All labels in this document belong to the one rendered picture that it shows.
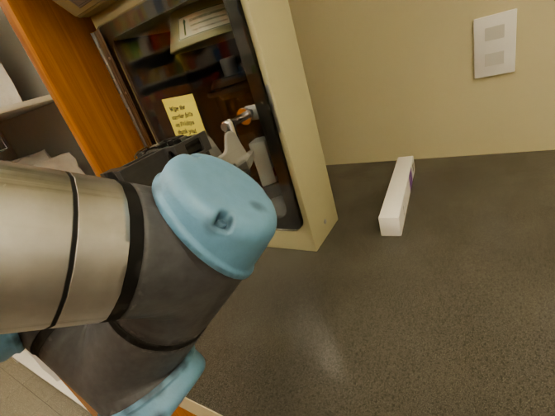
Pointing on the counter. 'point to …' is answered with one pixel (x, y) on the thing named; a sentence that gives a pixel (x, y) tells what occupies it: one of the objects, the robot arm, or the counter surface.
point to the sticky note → (183, 115)
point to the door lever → (237, 121)
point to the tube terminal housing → (291, 115)
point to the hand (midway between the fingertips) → (244, 159)
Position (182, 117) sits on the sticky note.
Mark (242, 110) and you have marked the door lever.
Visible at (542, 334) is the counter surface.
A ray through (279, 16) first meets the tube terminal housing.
